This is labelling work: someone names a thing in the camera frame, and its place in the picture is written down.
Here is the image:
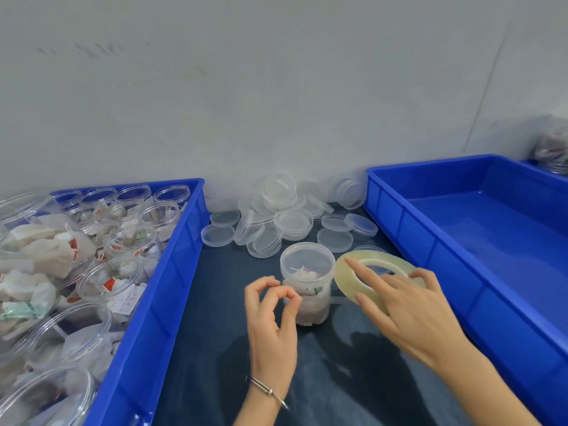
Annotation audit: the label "person's left hand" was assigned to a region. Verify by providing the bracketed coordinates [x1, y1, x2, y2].
[244, 275, 303, 398]

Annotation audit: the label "person's right hand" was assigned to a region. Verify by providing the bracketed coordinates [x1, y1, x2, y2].
[344, 256, 474, 374]

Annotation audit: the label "clear adhesive tape roll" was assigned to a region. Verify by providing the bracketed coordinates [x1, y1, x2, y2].
[330, 250, 427, 314]

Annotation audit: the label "person's left forearm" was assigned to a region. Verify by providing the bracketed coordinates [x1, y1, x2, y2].
[233, 378, 290, 426]

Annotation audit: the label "person's right forearm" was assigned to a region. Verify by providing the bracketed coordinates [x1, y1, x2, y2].
[431, 341, 543, 426]

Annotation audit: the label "white sachets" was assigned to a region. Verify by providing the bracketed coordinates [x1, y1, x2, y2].
[284, 266, 332, 325]

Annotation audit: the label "clear plastic jar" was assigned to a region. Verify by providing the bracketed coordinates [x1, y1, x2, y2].
[280, 242, 336, 327]

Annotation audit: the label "blue plastic crate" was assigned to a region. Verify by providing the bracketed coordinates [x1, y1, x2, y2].
[50, 177, 212, 426]
[518, 159, 568, 181]
[364, 154, 568, 426]

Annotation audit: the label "pile of clear plastic lids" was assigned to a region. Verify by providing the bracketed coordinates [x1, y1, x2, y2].
[201, 170, 389, 259]

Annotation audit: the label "group of clear filled jars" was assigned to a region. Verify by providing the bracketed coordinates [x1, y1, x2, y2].
[0, 184, 191, 426]

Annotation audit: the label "thin silver bracelet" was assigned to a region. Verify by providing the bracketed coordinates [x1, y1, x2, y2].
[245, 375, 290, 412]

